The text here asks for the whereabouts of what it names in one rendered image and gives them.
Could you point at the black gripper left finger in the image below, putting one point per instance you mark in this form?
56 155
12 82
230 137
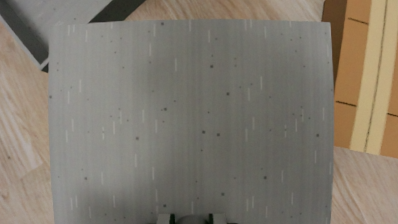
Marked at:
166 219

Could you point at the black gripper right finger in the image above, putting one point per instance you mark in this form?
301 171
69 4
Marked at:
218 218

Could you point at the brown cardboard box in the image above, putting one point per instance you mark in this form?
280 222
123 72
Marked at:
364 35

